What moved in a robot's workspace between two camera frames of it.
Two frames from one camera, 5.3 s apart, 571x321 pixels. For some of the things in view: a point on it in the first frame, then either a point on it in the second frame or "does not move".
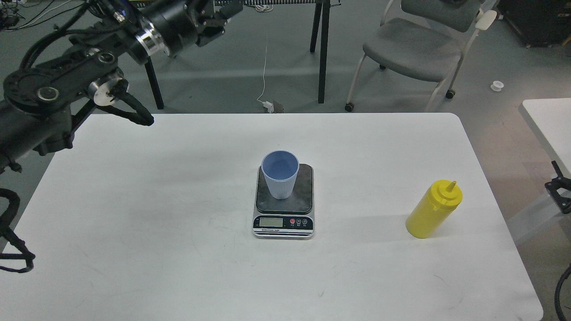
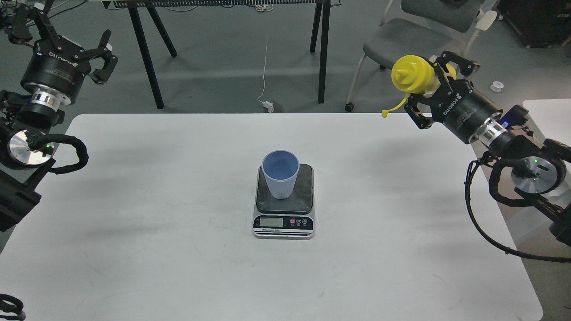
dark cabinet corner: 539,23 does not move
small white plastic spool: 497,85 does not move
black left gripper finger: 210,23 → 101,76
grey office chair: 435,40 does not move
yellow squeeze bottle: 434,208 → 413,74
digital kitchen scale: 291,218 does not move
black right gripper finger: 563,203 → 462,109
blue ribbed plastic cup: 280,168 does not move
